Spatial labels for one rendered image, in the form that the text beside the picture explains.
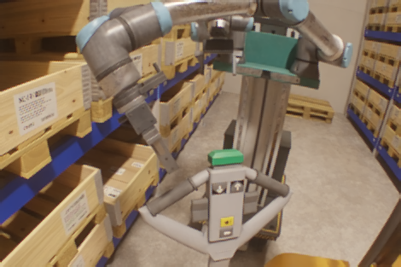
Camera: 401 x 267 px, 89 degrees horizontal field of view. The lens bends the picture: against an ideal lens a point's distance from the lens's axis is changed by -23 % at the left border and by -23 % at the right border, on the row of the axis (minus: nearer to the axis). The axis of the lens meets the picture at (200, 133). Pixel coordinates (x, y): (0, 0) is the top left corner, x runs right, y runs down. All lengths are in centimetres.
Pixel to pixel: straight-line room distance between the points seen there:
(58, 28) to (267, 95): 139
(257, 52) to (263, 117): 48
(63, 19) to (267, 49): 121
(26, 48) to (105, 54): 117
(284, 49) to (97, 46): 133
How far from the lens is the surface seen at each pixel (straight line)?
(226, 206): 66
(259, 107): 186
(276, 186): 72
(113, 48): 54
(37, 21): 158
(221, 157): 62
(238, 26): 128
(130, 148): 238
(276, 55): 169
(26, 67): 153
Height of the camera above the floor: 173
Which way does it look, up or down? 25 degrees down
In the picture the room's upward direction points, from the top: 5 degrees clockwise
